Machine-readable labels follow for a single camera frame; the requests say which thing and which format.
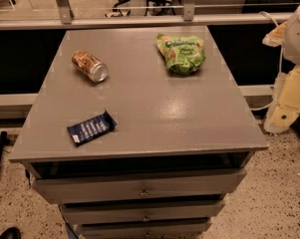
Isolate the top grey drawer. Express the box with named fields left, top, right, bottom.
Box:
left=33, top=168, right=246, bottom=204

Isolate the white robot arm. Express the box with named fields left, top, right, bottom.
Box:
left=263, top=5, right=300, bottom=133

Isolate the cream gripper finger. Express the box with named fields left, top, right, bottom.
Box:
left=263, top=65, right=300, bottom=133
left=262, top=22, right=287, bottom=47

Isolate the white cable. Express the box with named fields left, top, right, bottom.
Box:
left=248, top=10, right=285, bottom=112

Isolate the grey metal railing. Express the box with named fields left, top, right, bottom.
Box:
left=0, top=0, right=300, bottom=30

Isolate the middle grey drawer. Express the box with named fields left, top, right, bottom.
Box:
left=62, top=200, right=224, bottom=224

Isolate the orange soda can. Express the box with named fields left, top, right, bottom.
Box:
left=72, top=50, right=108, bottom=83

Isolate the bottom grey drawer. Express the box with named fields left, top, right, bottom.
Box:
left=81, top=218, right=211, bottom=239

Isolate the grey drawer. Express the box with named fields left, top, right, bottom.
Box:
left=33, top=168, right=246, bottom=204
left=62, top=200, right=224, bottom=224
left=81, top=218, right=211, bottom=239

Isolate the blue snack bar wrapper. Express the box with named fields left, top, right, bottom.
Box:
left=67, top=111, right=117, bottom=146

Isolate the green chip bag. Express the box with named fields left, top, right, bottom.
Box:
left=155, top=33, right=205, bottom=76

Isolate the grey drawer cabinet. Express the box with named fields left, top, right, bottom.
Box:
left=8, top=25, right=270, bottom=239

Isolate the black shoe tip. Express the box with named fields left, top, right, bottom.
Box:
left=0, top=227, right=21, bottom=239

